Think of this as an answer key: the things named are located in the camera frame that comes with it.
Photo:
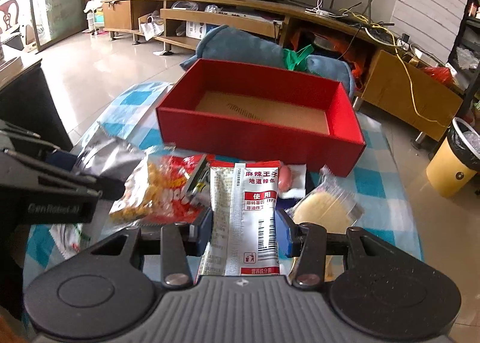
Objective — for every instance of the white red spicy strip packet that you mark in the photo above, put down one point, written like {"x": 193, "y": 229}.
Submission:
{"x": 243, "y": 199}

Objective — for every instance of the red Trolli candy bag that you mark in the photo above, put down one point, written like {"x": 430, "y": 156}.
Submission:
{"x": 173, "y": 204}

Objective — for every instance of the bread bun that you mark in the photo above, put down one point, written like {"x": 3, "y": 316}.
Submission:
{"x": 328, "y": 205}

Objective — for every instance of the clear yellow snack bag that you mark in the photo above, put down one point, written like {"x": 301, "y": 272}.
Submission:
{"x": 145, "y": 196}

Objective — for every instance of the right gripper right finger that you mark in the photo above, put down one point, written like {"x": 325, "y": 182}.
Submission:
{"x": 307, "y": 243}

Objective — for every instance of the blue white checkered cloth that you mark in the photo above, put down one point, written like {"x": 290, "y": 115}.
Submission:
{"x": 374, "y": 181}

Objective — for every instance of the wooden TV cabinet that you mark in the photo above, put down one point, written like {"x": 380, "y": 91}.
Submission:
{"x": 394, "y": 82}

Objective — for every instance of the yellow trash bin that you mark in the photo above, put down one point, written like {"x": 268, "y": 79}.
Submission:
{"x": 456, "y": 161}

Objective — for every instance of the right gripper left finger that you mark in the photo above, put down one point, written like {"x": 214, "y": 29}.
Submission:
{"x": 177, "y": 242}

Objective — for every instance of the orange plastic bag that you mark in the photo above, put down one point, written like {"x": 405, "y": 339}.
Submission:
{"x": 326, "y": 42}

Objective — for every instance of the red cardboard box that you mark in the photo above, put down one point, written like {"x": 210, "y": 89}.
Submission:
{"x": 260, "y": 113}

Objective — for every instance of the pink sausages in white pack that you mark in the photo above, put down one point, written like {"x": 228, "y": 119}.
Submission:
{"x": 292, "y": 181}

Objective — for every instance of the rolled blue blanket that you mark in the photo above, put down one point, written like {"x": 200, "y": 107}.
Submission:
{"x": 227, "y": 43}

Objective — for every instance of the silver foil bag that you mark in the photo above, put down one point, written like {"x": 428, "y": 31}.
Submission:
{"x": 101, "y": 154}

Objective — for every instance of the black metal shelf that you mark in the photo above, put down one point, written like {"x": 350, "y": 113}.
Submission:
{"x": 464, "y": 57}

